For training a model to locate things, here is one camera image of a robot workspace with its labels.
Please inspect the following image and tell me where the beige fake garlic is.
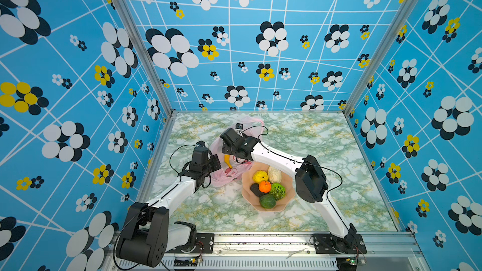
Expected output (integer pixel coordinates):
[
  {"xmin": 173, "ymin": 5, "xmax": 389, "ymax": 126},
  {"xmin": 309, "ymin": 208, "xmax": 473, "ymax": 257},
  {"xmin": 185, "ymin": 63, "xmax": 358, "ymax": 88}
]
[{"xmin": 267, "ymin": 166, "xmax": 282, "ymax": 184}]

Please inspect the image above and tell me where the dark green fake avocado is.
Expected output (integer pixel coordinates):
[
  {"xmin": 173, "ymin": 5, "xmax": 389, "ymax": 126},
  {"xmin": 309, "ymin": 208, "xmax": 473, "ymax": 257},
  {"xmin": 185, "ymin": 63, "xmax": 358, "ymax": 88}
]
[{"xmin": 250, "ymin": 183, "xmax": 266, "ymax": 198}]

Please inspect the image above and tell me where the pink translucent plastic bag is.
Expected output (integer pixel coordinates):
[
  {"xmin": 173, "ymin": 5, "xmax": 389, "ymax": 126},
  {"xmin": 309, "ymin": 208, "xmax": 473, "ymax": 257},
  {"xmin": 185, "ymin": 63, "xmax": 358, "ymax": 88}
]
[{"xmin": 209, "ymin": 117, "xmax": 265, "ymax": 187}]

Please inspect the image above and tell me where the green fake kiwi half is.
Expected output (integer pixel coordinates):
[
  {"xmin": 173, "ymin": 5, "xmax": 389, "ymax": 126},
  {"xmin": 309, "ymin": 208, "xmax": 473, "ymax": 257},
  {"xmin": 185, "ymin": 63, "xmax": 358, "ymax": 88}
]
[{"xmin": 269, "ymin": 183, "xmax": 286, "ymax": 201}]

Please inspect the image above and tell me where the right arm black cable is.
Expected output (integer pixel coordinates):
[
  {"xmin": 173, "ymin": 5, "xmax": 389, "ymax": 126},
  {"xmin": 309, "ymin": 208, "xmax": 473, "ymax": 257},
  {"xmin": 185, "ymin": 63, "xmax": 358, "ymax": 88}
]
[{"xmin": 239, "ymin": 125, "xmax": 344, "ymax": 234}]

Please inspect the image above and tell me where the left floor aluminium rail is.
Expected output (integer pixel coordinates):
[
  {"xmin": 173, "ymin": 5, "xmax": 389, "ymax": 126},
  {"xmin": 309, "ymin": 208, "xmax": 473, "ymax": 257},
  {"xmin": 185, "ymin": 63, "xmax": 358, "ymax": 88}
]
[{"xmin": 136, "ymin": 111, "xmax": 177, "ymax": 202}]

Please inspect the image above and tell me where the yellow fake pear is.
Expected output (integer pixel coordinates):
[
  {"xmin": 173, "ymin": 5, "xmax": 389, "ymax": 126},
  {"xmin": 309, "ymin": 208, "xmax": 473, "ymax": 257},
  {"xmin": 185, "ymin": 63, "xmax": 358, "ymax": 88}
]
[{"xmin": 252, "ymin": 170, "xmax": 269, "ymax": 184}]

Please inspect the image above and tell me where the orange fake carrot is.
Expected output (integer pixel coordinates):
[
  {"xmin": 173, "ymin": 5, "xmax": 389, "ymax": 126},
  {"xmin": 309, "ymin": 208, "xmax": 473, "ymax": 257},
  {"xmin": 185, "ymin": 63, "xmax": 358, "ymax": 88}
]
[{"xmin": 259, "ymin": 181, "xmax": 271, "ymax": 194}]

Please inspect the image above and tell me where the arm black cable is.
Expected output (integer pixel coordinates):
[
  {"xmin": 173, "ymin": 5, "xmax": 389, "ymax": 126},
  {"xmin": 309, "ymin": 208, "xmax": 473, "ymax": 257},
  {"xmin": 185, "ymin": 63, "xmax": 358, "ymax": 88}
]
[
  {"xmin": 239, "ymin": 125, "xmax": 344, "ymax": 234},
  {"xmin": 168, "ymin": 144, "xmax": 197, "ymax": 176}
]

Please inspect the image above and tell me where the aluminium corner post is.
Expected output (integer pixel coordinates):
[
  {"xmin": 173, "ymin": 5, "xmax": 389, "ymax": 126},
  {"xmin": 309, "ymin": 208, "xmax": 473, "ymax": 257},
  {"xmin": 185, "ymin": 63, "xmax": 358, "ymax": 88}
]
[
  {"xmin": 343, "ymin": 0, "xmax": 419, "ymax": 117},
  {"xmin": 114, "ymin": 0, "xmax": 173, "ymax": 119}
]

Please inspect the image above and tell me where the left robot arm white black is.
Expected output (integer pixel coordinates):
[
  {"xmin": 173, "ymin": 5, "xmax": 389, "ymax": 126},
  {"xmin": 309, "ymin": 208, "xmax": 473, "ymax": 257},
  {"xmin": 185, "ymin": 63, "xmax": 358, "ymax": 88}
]
[{"xmin": 113, "ymin": 141, "xmax": 221, "ymax": 267}]

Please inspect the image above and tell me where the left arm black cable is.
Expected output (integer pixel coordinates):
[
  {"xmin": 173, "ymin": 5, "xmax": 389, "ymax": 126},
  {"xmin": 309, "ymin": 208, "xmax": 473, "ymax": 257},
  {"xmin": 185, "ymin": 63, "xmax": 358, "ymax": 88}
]
[{"xmin": 168, "ymin": 144, "xmax": 197, "ymax": 176}]

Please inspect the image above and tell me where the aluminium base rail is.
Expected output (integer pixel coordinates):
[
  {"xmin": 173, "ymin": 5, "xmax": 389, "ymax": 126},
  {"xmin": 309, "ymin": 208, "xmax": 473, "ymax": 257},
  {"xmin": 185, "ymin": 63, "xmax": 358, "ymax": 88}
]
[{"xmin": 101, "ymin": 231, "xmax": 432, "ymax": 271}]

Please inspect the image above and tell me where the right aluminium corner post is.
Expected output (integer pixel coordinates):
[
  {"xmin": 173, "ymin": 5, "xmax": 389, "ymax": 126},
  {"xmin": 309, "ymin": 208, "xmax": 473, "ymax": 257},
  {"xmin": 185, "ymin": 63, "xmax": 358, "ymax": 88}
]
[{"xmin": 343, "ymin": 0, "xmax": 419, "ymax": 117}]

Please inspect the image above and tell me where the left aluminium corner post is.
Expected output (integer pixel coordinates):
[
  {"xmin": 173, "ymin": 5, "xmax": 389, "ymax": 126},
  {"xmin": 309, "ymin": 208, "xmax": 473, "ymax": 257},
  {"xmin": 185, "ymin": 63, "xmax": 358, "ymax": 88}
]
[{"xmin": 114, "ymin": 0, "xmax": 173, "ymax": 119}]

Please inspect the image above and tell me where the yellow fake banana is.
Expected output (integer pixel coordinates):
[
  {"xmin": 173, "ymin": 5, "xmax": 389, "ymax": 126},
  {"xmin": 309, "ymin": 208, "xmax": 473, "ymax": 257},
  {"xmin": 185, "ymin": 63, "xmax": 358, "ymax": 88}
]
[{"xmin": 224, "ymin": 154, "xmax": 233, "ymax": 170}]

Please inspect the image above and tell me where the green fake lime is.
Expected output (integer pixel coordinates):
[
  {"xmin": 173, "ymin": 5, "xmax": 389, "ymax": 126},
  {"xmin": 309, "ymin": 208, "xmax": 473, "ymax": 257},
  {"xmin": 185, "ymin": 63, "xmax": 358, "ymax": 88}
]
[{"xmin": 259, "ymin": 194, "xmax": 276, "ymax": 210}]

